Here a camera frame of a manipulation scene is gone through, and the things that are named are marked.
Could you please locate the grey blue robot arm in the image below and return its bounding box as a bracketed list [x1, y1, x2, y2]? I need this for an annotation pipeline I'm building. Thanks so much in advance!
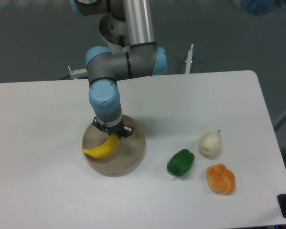
[70, 0, 168, 138]

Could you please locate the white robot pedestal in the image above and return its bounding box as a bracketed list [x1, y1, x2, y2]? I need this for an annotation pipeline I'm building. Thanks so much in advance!
[99, 13, 129, 54]

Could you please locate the orange bread roll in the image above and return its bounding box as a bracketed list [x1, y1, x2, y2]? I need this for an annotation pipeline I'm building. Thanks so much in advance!
[206, 164, 236, 195]

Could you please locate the white metal bracket right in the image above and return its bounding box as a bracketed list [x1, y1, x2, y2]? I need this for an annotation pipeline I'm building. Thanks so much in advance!
[185, 43, 194, 74]

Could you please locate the white metal bracket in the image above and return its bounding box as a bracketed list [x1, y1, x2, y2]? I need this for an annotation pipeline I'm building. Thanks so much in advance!
[68, 66, 88, 79]
[185, 43, 194, 74]

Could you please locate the yellow banana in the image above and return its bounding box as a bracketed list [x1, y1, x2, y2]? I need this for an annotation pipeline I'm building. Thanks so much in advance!
[82, 133, 120, 158]

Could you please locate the green bell pepper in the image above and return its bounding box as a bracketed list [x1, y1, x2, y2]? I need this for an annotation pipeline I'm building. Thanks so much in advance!
[166, 149, 195, 177]

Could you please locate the white garlic bulb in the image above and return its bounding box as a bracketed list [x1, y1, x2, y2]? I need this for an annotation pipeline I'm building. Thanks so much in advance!
[199, 131, 222, 159]

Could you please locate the white metal bracket left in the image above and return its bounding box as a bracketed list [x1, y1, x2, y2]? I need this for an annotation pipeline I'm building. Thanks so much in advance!
[68, 66, 88, 79]

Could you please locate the beige round plate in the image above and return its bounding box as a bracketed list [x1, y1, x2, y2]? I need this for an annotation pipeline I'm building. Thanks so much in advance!
[82, 115, 145, 177]

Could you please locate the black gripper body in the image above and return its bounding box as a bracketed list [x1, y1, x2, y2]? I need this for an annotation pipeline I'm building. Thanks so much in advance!
[92, 116, 134, 138]

